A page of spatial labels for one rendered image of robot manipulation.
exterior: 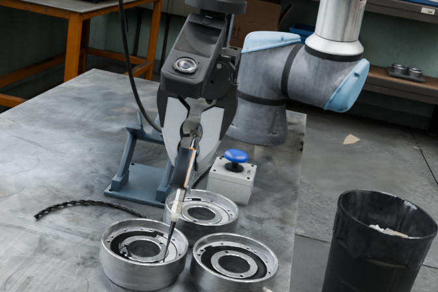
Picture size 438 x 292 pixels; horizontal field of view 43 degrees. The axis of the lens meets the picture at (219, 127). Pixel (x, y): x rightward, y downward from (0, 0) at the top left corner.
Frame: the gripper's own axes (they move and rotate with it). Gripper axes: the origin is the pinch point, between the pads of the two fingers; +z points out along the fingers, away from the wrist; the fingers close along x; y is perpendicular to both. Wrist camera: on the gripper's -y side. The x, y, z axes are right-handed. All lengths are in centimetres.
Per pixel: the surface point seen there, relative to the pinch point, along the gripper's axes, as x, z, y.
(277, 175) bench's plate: -12.2, 13.4, 34.4
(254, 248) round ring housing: -10.4, 10.2, 0.8
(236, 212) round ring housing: -6.9, 9.6, 8.2
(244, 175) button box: -6.5, 8.8, 20.3
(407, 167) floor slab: -101, 94, 291
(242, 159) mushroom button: -5.7, 6.4, 20.6
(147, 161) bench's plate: 11.2, 13.4, 27.5
